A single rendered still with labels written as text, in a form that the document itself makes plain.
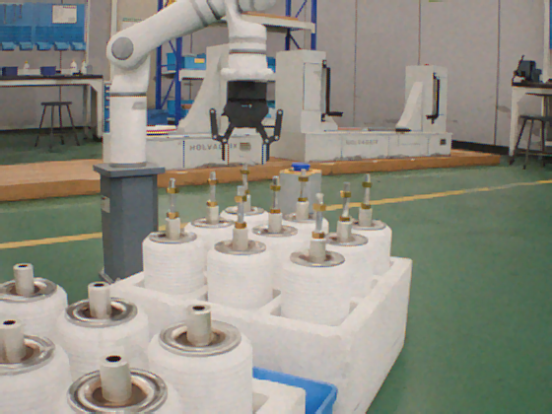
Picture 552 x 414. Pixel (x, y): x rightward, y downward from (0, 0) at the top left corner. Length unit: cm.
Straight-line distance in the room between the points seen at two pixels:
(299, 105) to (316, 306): 289
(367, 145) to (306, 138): 53
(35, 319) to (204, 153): 256
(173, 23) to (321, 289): 79
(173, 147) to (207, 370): 260
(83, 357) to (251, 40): 66
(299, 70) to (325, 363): 297
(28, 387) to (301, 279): 39
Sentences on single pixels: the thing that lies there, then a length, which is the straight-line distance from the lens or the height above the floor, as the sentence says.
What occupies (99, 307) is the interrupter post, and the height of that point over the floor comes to 26.
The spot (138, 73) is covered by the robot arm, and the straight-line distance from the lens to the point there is 139.
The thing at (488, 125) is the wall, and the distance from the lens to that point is 645.
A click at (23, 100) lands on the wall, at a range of 920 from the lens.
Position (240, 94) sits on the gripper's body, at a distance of 100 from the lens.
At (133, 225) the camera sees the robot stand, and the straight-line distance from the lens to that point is 135.
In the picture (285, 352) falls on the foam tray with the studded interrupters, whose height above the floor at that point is 14.
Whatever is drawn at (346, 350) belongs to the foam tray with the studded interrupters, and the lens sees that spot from 69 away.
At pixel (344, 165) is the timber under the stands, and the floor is 6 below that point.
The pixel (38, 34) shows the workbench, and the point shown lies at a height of 129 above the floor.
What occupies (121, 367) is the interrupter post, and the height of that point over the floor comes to 28.
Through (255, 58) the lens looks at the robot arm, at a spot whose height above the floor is 54.
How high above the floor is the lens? 46
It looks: 11 degrees down
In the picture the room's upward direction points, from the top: 1 degrees clockwise
